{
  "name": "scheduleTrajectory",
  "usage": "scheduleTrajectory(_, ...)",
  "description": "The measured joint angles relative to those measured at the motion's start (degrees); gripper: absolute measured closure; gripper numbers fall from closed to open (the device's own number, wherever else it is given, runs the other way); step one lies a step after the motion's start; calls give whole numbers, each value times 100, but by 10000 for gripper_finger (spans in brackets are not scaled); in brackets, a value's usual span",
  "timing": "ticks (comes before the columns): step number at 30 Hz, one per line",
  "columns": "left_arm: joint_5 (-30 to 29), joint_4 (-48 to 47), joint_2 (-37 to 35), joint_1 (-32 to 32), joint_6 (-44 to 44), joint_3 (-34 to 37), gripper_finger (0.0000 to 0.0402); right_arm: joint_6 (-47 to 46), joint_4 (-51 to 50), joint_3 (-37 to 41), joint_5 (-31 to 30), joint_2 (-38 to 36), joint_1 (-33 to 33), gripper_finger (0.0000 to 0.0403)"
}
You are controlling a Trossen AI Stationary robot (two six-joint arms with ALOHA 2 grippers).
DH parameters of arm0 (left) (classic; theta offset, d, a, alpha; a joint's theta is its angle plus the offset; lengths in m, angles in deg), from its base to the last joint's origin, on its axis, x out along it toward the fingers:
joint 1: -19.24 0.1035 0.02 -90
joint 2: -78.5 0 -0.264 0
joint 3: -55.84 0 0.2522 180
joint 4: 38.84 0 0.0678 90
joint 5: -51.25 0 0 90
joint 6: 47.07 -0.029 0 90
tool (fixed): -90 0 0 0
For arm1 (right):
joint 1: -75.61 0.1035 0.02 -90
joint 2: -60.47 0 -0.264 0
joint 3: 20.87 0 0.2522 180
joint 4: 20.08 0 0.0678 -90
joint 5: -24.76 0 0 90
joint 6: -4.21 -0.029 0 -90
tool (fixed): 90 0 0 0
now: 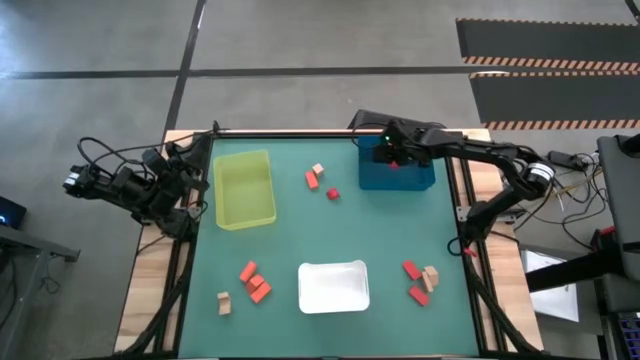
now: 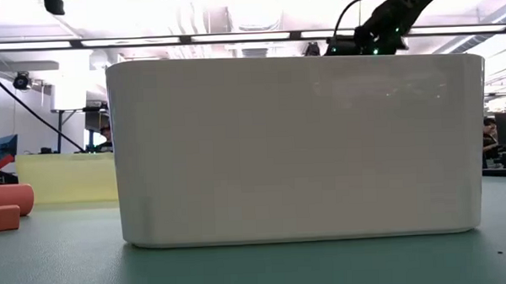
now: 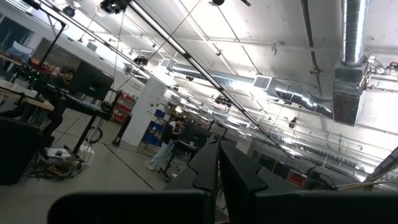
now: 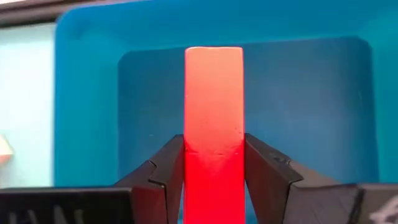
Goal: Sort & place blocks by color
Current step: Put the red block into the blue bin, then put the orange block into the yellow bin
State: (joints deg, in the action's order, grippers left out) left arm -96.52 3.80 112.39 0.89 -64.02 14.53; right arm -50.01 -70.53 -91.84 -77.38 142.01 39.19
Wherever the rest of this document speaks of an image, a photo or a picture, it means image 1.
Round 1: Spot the green table mat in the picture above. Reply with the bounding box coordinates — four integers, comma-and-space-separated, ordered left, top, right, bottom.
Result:
178, 137, 481, 359

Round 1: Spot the black aluminium table frame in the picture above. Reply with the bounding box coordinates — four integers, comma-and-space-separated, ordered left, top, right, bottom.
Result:
117, 127, 544, 359

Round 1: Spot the black power adapter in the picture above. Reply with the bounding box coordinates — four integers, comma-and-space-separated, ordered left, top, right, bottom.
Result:
547, 149, 589, 171

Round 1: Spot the white plastic bin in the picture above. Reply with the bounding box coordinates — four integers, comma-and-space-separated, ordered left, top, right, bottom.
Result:
297, 259, 372, 315

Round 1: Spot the black keyboard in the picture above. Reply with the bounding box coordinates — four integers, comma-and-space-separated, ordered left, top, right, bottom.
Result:
617, 312, 640, 351

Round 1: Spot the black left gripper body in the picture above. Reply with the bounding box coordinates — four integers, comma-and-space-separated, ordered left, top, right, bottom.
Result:
164, 143, 199, 187

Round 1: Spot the grey metal side table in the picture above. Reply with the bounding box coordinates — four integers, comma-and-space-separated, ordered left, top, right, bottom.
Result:
0, 224, 81, 360

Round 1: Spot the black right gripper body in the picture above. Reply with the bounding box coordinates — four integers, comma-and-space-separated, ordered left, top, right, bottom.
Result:
379, 119, 437, 169

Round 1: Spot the black hazard-striped floor mat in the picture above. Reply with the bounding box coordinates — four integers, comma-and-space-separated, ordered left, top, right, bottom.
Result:
455, 17, 640, 72
468, 70, 640, 131

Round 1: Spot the dark monitor screen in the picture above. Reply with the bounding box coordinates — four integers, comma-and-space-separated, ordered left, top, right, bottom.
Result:
0, 195, 28, 230

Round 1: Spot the red rectangular block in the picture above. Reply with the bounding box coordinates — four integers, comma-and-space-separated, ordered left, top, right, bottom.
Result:
408, 285, 431, 307
402, 259, 423, 281

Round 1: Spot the blue plastic bin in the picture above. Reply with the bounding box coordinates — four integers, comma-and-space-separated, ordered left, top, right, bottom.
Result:
357, 135, 437, 192

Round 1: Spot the black desk support beam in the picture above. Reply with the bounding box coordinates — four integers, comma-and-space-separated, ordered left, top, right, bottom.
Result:
524, 249, 626, 294

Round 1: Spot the black angular case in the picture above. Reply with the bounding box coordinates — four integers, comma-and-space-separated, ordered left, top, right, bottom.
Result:
348, 108, 446, 132

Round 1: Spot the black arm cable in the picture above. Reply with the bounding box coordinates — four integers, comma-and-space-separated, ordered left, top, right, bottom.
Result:
77, 119, 224, 174

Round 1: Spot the red and black clamp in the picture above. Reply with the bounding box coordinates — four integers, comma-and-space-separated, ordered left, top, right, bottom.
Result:
592, 224, 616, 251

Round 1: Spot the translucent yellow plastic bin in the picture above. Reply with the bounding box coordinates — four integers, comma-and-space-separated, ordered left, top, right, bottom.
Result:
213, 149, 278, 232

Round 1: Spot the grey desk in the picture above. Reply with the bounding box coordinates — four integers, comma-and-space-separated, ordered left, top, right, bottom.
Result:
597, 133, 640, 284

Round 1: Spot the white paper sheet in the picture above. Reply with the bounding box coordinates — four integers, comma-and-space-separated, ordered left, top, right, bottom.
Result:
519, 249, 581, 324

